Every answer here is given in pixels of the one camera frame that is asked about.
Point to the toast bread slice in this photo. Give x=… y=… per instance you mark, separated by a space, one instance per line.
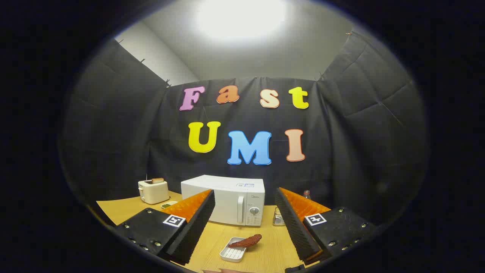
x=157 y=181

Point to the white divided bean dish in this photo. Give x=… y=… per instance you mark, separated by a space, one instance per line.
x=166 y=205

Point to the reddish brown meat strip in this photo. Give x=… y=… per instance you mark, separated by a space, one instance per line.
x=248 y=241

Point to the white toaster oven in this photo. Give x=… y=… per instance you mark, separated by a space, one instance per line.
x=223 y=201

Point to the black backdrop cloth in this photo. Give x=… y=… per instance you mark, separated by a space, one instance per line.
x=341 y=151

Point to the clear plastic water bottle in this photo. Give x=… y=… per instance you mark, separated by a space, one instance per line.
x=307 y=195

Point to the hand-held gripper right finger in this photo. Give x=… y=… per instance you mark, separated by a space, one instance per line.
x=293 y=227

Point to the small white ribbed tray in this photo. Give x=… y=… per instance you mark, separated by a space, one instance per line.
x=233 y=254

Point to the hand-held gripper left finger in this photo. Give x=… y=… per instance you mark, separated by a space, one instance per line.
x=197 y=227

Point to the cream bread toaster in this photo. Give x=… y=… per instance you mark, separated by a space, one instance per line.
x=153 y=192

